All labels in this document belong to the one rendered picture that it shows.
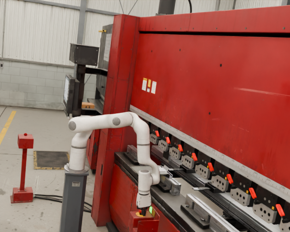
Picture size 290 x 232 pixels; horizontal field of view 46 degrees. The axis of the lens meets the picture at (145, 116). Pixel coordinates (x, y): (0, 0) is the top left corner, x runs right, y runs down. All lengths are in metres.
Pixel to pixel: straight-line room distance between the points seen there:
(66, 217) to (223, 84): 1.56
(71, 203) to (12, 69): 7.34
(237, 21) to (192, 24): 0.52
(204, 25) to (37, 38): 7.57
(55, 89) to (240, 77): 8.04
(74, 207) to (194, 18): 1.70
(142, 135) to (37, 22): 7.67
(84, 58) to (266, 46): 2.05
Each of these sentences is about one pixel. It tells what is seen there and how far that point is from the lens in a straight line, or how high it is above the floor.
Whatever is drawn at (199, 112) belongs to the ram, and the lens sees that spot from 2.46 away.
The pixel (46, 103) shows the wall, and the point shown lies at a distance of 9.87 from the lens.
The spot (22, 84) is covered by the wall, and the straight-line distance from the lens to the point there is 9.82.
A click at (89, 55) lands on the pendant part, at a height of 1.85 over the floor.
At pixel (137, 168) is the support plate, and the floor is 1.00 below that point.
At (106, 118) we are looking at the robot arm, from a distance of 2.44.
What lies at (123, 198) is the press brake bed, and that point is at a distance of 3.47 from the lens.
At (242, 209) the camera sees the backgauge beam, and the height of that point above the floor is 0.98.
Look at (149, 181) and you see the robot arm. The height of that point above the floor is 1.10.
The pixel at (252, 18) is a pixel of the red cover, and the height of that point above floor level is 2.24.
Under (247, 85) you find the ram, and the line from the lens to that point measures 2.09.
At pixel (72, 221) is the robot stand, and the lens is 2.85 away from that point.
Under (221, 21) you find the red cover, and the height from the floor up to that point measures 2.23.
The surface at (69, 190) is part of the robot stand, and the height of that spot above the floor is 0.86.
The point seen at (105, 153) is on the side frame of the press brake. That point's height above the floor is 0.86.
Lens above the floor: 1.97
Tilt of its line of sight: 11 degrees down
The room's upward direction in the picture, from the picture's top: 8 degrees clockwise
